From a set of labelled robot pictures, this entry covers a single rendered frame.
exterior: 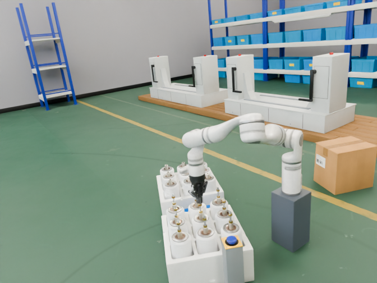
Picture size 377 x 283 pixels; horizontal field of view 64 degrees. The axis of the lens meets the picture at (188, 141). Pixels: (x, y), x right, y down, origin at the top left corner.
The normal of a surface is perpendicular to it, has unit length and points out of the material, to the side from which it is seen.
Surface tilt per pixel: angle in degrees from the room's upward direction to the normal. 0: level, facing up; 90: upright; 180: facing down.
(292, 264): 0
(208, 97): 90
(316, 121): 90
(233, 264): 90
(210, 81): 90
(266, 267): 0
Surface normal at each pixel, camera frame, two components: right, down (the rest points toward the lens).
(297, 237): 0.57, 0.22
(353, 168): 0.22, 0.30
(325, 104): -0.82, 0.26
